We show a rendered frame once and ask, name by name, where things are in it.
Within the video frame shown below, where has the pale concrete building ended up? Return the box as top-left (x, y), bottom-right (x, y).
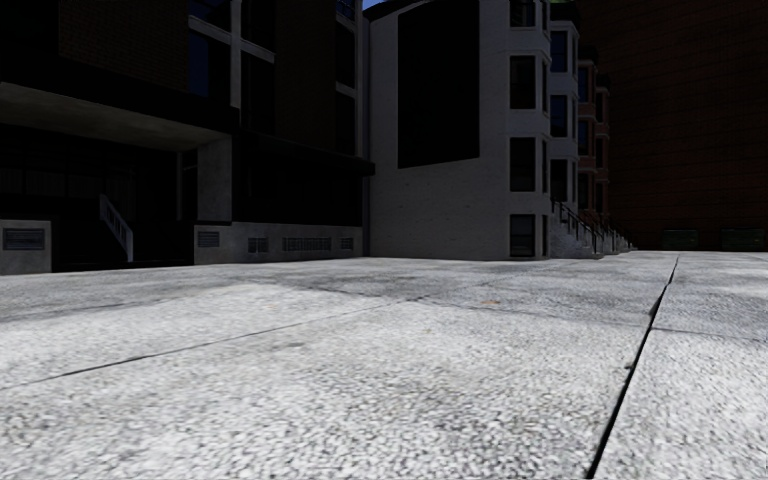
top-left (363, 0), bottom-right (606, 262)

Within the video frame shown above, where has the dark brick building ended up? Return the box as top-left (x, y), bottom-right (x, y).
top-left (0, 0), bottom-right (376, 277)

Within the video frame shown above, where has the red brick row house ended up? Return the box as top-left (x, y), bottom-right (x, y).
top-left (576, 45), bottom-right (637, 254)

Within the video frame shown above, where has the dark bin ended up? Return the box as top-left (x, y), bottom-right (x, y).
top-left (662, 229), bottom-right (700, 252)
top-left (721, 228), bottom-right (767, 253)

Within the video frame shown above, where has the red brick building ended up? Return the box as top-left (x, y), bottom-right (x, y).
top-left (577, 0), bottom-right (768, 253)

